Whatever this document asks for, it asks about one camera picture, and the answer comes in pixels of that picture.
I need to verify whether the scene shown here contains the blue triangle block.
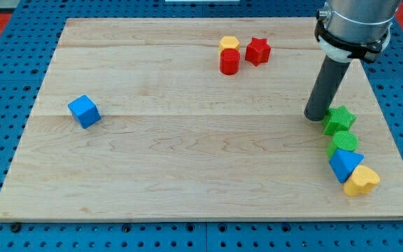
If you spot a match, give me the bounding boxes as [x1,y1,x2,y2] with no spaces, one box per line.
[329,149,364,183]

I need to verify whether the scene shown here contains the yellow heart block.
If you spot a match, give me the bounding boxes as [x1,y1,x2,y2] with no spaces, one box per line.
[343,164,381,197]

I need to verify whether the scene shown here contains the blue cube block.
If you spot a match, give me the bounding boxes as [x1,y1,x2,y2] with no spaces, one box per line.
[68,94,101,129]

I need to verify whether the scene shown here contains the green star block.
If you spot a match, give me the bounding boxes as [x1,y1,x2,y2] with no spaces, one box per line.
[322,106,357,135]

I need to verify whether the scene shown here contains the yellow hexagon block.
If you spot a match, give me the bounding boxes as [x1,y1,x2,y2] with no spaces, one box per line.
[218,36,240,55]

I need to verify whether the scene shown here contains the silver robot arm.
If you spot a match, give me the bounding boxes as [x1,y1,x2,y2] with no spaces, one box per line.
[317,0,400,44]

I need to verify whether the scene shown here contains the red star block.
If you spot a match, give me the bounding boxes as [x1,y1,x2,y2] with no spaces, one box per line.
[245,37,271,67]

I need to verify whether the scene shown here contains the black clamp ring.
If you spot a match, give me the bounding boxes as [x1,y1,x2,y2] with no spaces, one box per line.
[313,20,393,64]

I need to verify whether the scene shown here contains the red cylinder block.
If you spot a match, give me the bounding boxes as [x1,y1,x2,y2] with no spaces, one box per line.
[219,48,241,75]

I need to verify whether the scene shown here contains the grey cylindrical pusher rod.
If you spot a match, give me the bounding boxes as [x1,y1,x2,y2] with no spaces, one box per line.
[304,55,350,121]

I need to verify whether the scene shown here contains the wooden board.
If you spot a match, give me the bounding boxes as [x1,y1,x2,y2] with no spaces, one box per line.
[0,17,403,223]

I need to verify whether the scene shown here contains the green cylinder block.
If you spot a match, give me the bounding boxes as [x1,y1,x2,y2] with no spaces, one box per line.
[326,131,359,158]

